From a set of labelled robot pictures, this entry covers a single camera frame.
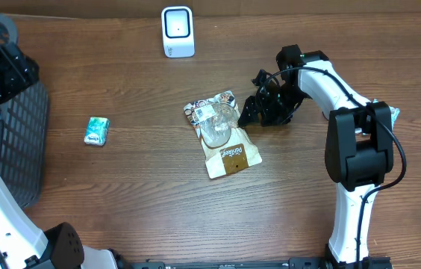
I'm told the teal wipes packet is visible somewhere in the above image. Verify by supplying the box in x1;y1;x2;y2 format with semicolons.
371;99;400;131

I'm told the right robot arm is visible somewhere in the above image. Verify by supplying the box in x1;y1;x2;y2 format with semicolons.
238;45;394;268

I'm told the beige clear pouch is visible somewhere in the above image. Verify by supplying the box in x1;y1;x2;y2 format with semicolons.
184;90;262;179

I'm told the white barcode scanner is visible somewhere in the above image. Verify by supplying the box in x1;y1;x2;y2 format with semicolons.
161;6;196;58

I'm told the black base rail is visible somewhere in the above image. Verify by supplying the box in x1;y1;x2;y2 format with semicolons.
130;257;393;269

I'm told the green tissue pack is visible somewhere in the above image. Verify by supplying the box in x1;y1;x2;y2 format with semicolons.
84;117;110;146

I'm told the grey plastic mesh basket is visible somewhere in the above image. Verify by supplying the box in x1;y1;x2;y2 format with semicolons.
0;14;50;208

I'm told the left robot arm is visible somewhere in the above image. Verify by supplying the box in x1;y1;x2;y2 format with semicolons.
0;43;118;269

